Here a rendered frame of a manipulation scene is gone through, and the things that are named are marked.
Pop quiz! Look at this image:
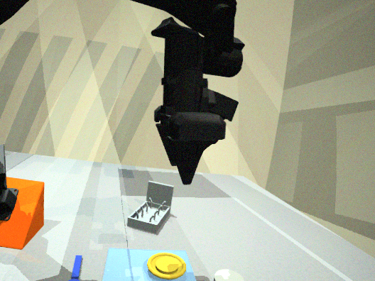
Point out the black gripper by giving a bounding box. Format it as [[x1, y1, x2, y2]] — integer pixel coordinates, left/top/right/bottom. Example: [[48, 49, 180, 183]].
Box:
[[154, 69, 227, 184]]

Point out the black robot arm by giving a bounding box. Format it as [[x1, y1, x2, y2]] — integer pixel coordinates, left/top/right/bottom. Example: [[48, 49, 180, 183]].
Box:
[[0, 0, 245, 221]]

